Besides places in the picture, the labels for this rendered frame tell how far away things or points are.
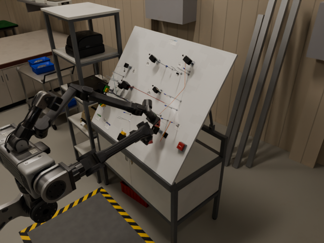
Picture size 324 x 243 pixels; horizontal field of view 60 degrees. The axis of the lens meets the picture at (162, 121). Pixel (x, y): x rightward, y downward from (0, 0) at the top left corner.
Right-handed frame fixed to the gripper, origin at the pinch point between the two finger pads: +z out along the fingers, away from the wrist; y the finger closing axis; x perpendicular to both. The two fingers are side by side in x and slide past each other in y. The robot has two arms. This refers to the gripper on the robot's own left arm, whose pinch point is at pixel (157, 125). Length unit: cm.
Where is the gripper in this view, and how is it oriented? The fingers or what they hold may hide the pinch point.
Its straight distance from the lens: 210.8
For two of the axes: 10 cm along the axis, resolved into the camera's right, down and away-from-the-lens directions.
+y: -6.6, -4.2, 6.3
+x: -6.5, 7.3, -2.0
